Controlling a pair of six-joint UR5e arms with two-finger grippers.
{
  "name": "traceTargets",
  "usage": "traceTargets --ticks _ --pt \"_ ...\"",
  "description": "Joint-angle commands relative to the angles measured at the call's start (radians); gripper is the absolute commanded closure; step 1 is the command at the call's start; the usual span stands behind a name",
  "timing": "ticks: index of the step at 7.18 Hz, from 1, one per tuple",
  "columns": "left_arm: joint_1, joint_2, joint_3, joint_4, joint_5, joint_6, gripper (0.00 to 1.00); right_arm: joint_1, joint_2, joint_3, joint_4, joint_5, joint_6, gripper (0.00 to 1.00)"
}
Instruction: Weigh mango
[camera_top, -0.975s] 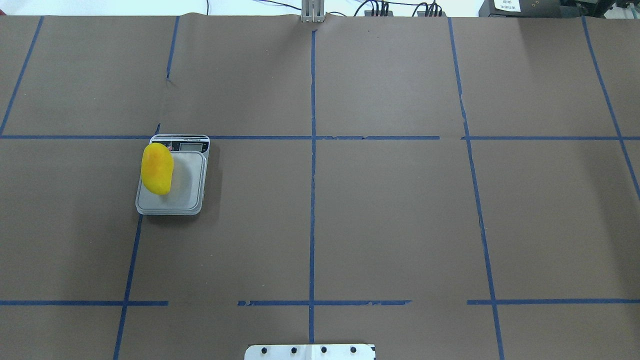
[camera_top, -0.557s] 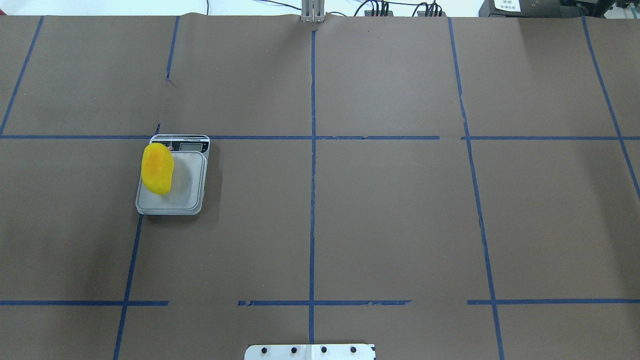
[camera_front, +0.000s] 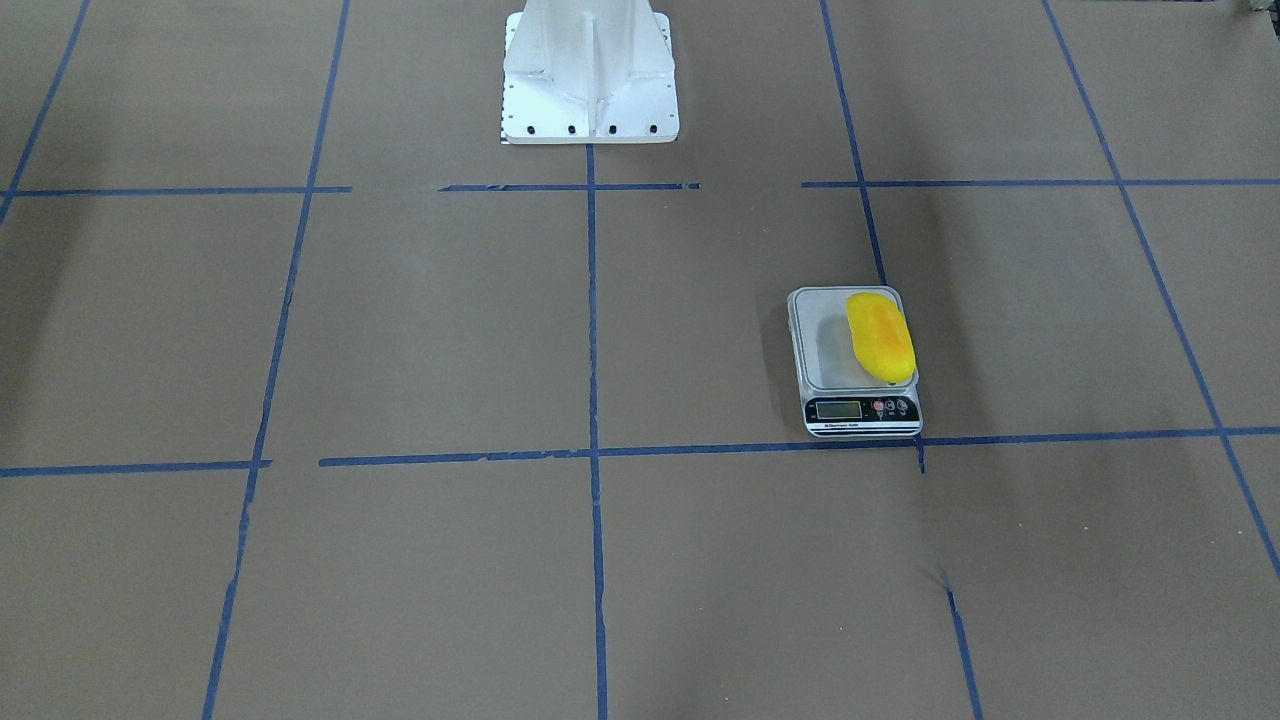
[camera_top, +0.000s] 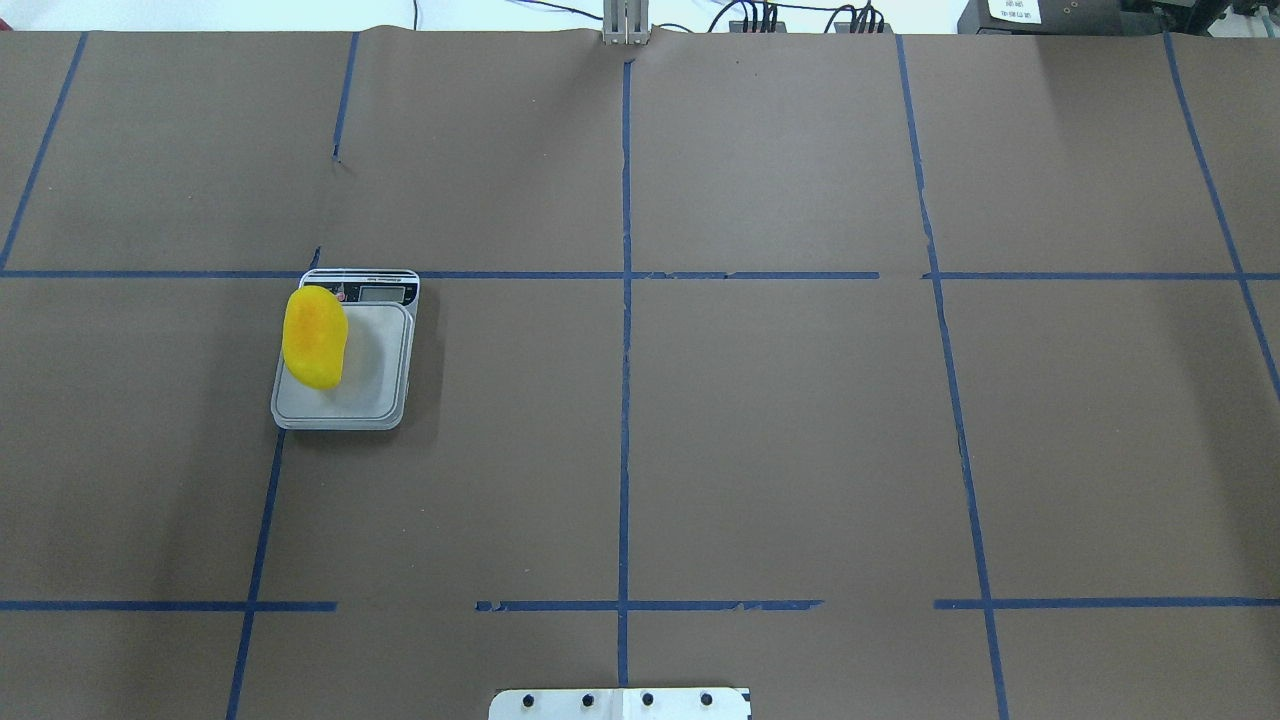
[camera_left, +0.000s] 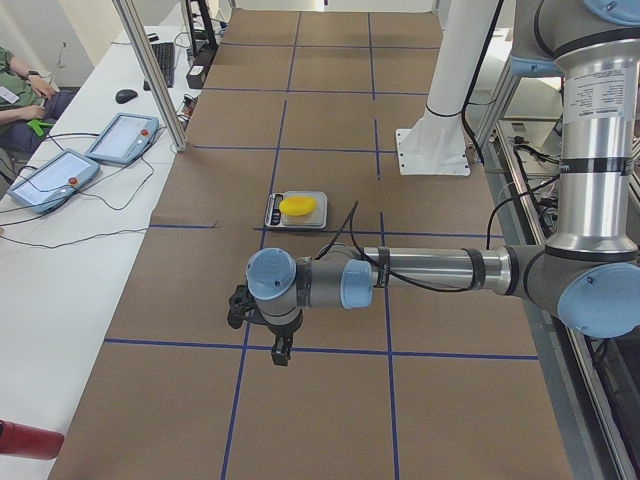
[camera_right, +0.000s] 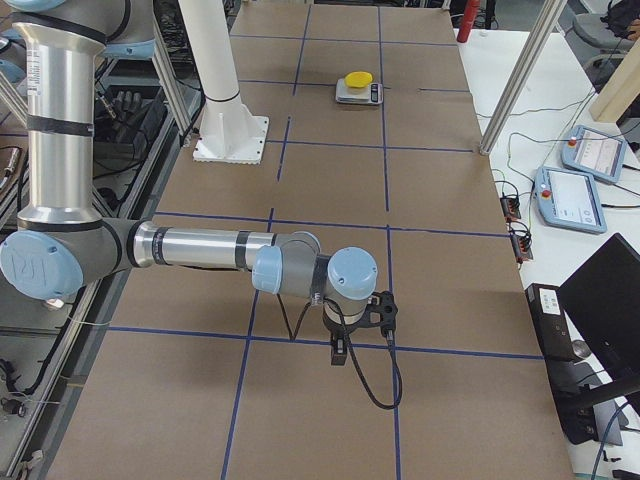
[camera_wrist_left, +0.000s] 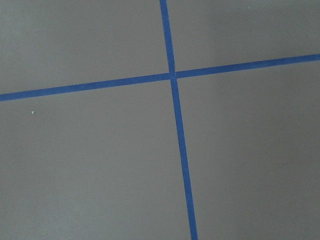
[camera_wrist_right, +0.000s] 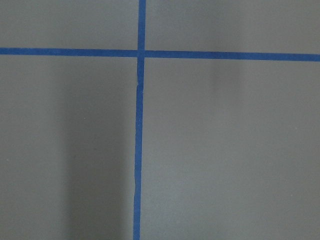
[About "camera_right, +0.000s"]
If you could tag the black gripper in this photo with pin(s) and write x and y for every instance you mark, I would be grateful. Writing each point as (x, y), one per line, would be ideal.
(338, 331)

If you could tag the yellow orange mango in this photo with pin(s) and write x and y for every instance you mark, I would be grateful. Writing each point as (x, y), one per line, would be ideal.
(358, 79)

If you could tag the black computer box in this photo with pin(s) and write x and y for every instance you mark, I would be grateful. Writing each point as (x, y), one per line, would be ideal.
(568, 372)

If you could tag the silver digital kitchen scale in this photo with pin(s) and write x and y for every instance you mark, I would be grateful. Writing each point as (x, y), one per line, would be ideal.
(372, 94)

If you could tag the black monitor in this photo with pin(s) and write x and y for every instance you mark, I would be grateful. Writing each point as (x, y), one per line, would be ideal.
(601, 298)

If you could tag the teach pendant near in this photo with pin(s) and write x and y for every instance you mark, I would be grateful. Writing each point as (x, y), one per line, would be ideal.
(569, 199)

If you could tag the teach pendant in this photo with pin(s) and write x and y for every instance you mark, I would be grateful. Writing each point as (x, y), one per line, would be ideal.
(594, 152)
(569, 199)

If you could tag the teach pendant far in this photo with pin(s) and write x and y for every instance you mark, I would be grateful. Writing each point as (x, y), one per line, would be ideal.
(594, 152)

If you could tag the red bottle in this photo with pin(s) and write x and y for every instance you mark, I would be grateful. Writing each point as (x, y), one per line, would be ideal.
(468, 20)

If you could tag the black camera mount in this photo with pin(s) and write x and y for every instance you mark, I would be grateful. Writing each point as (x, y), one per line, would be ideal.
(380, 313)

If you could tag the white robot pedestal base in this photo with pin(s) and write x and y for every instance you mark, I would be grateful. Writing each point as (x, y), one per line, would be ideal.
(228, 131)

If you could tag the aluminium frame column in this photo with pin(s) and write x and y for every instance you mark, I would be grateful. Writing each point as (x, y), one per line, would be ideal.
(524, 65)

